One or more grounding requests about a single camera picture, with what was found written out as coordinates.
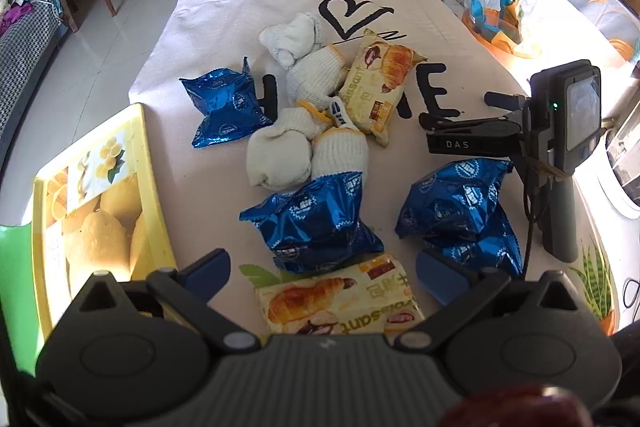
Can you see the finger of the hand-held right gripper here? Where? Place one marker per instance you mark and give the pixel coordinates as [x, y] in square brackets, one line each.
[505, 101]
[475, 137]

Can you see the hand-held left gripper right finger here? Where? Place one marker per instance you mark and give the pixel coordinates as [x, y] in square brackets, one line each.
[435, 272]

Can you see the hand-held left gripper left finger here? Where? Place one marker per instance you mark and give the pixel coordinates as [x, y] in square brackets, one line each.
[212, 269]

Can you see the blue snack packet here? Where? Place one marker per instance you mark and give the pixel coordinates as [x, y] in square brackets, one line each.
[225, 107]
[310, 222]
[450, 197]
[485, 252]

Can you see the yellow croissant packet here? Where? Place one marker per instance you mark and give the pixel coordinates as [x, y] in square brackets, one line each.
[380, 82]
[340, 302]

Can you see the yellow lemon print tray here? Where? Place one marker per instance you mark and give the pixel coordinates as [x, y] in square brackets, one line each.
[115, 187]

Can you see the white knit glove bundle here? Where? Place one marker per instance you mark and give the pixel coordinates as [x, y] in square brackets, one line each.
[305, 67]
[280, 157]
[340, 157]

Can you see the small blue white packet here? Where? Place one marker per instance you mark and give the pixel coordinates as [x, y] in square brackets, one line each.
[344, 113]

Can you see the white round appliance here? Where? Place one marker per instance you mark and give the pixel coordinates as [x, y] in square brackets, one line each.
[622, 167]

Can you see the clear printed plastic bag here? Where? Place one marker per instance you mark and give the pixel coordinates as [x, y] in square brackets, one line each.
[490, 2]

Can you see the dark red blurred object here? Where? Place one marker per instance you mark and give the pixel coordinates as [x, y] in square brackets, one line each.
[515, 407]

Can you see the green plastic stool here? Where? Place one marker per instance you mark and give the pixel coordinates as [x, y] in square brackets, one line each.
[15, 267]

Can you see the white printed cloth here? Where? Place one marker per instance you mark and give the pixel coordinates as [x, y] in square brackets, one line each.
[210, 27]

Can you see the houndstooth sofa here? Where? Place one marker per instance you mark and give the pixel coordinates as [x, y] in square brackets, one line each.
[25, 62]

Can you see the purple cloth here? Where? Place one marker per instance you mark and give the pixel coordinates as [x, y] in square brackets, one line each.
[15, 17]

